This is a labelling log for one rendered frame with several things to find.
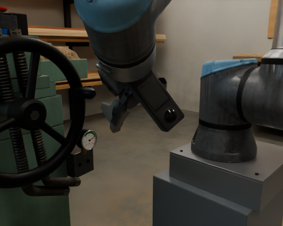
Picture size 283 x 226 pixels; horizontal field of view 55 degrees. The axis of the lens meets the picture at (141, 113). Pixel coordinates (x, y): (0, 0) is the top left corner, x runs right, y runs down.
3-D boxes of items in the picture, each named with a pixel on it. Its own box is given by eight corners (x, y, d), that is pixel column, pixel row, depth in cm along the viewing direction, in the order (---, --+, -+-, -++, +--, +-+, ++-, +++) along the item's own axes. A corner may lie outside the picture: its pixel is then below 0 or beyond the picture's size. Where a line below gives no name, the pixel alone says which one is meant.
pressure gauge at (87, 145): (82, 158, 82) (81, 132, 80) (74, 156, 84) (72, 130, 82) (98, 152, 87) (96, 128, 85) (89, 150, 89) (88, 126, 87)
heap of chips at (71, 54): (60, 59, 79) (59, 46, 78) (32, 58, 87) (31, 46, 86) (83, 58, 86) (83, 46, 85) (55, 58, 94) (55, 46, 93)
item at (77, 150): (76, 179, 84) (74, 154, 83) (50, 169, 91) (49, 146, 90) (95, 169, 91) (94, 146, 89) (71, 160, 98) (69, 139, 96)
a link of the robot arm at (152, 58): (169, 42, 38) (115, 84, 36) (167, 60, 43) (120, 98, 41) (127, 5, 41) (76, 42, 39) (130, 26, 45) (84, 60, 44)
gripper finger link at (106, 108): (100, 116, 61) (114, 86, 55) (117, 135, 59) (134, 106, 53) (90, 120, 59) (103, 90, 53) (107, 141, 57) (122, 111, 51)
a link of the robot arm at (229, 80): (218, 110, 91) (222, 56, 87) (269, 120, 78) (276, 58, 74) (187, 117, 82) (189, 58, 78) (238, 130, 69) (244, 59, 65)
